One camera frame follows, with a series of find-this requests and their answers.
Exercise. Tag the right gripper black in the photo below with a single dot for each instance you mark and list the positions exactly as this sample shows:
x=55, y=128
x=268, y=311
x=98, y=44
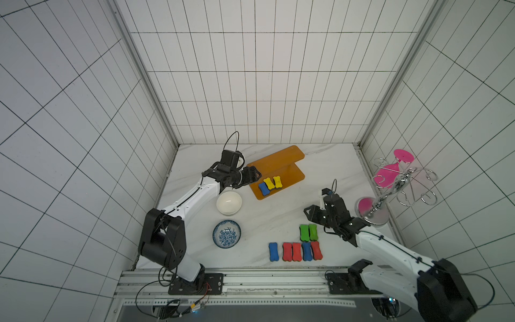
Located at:
x=322, y=213

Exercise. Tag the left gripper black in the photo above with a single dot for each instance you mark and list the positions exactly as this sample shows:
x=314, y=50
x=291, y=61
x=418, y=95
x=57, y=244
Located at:
x=250, y=176

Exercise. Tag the green eraser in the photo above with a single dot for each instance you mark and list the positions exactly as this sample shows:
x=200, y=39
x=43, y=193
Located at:
x=304, y=233
x=313, y=233

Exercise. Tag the blue eraser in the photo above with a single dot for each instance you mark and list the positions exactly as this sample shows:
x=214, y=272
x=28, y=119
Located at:
x=307, y=252
x=264, y=189
x=274, y=252

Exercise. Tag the yellow eraser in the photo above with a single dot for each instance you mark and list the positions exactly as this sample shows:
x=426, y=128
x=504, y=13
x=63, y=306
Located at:
x=277, y=182
x=269, y=183

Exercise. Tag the orange wooden two-tier shelf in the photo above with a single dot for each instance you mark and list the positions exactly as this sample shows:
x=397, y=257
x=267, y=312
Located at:
x=281, y=163

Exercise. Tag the red eraser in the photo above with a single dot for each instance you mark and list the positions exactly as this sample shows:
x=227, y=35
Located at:
x=316, y=251
x=287, y=252
x=297, y=252

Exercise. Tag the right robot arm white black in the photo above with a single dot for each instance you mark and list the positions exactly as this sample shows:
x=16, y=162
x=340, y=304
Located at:
x=433, y=288

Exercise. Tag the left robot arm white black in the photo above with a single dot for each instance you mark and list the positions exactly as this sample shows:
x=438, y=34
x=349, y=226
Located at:
x=163, y=237

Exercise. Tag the white bowl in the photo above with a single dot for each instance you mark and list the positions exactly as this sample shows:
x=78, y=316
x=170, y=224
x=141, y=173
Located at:
x=229, y=203

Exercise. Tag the blue patterned bowl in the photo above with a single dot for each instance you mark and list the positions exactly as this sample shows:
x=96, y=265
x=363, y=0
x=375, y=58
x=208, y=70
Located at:
x=226, y=234

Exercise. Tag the right electronics board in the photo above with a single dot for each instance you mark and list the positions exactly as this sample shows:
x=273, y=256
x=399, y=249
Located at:
x=388, y=308

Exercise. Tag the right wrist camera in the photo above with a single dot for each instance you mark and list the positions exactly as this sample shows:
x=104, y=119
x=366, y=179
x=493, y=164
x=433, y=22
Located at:
x=327, y=197

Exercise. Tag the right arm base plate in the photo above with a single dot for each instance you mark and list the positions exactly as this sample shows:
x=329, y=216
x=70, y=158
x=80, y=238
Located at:
x=346, y=284

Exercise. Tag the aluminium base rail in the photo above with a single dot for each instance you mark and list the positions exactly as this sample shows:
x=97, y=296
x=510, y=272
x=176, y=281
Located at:
x=247, y=286

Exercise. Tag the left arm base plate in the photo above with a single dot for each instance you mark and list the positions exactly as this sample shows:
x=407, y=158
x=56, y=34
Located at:
x=205, y=283

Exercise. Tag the left electronics board with wires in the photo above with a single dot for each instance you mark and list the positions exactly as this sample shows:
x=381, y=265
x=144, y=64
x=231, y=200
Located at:
x=173, y=309

